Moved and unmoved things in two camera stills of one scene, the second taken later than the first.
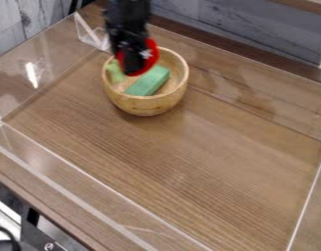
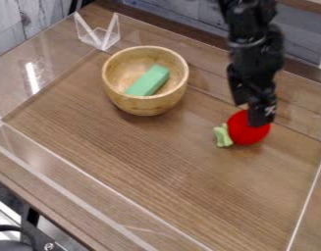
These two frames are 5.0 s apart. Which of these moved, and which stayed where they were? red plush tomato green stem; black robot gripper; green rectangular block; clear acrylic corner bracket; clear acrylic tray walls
Moved: red plush tomato green stem; black robot gripper
Stayed: green rectangular block; clear acrylic tray walls; clear acrylic corner bracket
